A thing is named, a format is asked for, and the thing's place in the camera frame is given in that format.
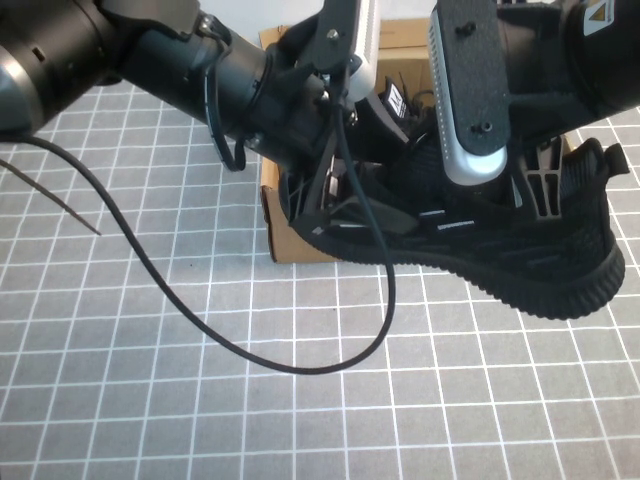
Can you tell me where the grey checked tablecloth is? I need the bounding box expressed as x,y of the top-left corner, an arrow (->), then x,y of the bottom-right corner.
0,74 -> 640,480

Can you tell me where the brown cardboard shoe box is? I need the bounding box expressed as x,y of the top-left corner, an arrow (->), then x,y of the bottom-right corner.
258,17 -> 577,265

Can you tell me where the black mesh sneaker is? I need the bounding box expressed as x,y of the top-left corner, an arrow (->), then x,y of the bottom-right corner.
278,137 -> 629,321
369,73 -> 439,151

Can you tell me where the black left camera cable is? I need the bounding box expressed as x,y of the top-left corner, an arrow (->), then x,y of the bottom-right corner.
27,82 -> 399,376

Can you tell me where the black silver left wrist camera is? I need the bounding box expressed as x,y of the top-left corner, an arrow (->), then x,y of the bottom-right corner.
310,0 -> 385,102

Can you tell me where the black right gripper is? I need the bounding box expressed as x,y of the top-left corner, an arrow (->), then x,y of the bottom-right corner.
502,77 -> 592,222

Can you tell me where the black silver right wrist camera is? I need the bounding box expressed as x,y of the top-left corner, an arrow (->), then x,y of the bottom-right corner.
427,0 -> 512,189

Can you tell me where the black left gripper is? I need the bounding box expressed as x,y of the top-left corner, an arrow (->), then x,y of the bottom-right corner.
248,19 -> 419,236

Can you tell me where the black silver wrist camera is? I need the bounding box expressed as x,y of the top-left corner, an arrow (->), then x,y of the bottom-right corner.
427,0 -> 512,189
310,0 -> 385,102

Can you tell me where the thin dark cable tie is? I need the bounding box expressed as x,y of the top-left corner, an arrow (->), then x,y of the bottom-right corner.
0,158 -> 104,237

